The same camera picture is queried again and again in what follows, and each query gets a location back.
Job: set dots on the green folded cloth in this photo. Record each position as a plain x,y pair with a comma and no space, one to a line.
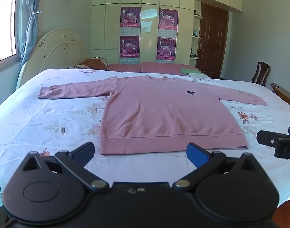
188,70

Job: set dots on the pink sweater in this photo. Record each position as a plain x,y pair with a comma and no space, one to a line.
159,111

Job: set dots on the patterned folded pillow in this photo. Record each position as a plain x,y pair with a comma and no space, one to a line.
102,59

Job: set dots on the curtain holdback hook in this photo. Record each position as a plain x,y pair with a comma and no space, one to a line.
35,12

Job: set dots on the cream glossy wardrobe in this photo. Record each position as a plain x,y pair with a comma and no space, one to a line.
149,28

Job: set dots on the brown wooden door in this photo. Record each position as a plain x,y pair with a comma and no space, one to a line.
213,40

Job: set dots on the cream corner shelf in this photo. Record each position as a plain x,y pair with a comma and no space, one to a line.
197,38

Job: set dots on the brown patterned white pillow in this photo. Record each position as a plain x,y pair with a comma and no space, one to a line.
73,67

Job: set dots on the orange striped pillow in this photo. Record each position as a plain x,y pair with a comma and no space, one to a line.
92,64

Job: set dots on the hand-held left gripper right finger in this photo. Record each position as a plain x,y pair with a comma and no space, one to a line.
197,153

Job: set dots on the cream round headboard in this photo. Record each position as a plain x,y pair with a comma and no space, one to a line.
57,52

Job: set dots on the dark wooden chair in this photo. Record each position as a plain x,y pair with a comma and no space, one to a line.
260,73

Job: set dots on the bed with floral sheet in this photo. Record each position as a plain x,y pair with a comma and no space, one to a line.
52,114

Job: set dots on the wooden furniture piece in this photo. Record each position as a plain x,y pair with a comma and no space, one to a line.
282,95

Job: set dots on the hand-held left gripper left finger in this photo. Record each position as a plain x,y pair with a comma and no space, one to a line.
84,152

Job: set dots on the window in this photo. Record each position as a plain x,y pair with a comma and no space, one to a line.
4,21

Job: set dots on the purple wall poster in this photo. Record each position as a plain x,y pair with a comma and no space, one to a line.
168,19
130,16
129,47
166,48

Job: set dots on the dark shelf ornaments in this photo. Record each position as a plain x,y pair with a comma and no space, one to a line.
194,55

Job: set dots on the blue curtain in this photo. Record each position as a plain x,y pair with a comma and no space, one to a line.
31,28

